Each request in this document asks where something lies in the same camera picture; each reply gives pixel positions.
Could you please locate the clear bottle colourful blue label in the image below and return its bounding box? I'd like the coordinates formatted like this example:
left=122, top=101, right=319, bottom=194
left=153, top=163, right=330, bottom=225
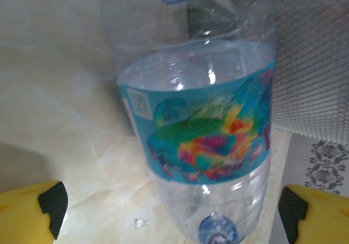
left=99, top=0, right=276, bottom=244

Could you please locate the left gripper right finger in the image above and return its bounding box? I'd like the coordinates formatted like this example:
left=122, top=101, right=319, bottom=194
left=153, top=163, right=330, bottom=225
left=278, top=184, right=349, bottom=244

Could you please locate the clear plastic trash bin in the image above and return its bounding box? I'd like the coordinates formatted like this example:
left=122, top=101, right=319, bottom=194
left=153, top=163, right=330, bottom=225
left=186, top=0, right=349, bottom=140

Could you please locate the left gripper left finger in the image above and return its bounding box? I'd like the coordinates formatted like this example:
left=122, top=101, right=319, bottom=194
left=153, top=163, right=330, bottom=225
left=0, top=180, right=69, bottom=244

